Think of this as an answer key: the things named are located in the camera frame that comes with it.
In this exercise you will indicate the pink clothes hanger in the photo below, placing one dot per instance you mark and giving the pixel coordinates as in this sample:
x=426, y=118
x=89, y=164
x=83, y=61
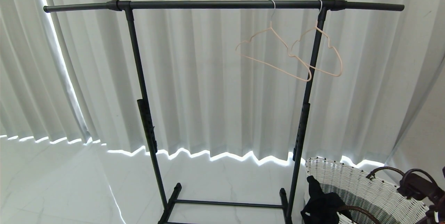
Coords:
x=271, y=66
x=326, y=72

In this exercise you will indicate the black clothes rack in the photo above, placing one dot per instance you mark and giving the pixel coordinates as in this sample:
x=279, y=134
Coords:
x=208, y=5

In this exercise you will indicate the black garment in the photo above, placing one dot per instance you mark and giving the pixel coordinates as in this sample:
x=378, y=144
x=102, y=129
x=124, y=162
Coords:
x=320, y=206

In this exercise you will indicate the white laundry basket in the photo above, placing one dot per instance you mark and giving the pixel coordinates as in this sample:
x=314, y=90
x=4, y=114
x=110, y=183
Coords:
x=347, y=179

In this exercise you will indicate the white curtain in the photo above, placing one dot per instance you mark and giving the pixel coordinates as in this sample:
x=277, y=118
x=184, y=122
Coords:
x=208, y=78

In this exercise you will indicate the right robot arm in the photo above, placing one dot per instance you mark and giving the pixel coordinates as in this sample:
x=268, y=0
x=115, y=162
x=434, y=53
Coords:
x=417, y=185

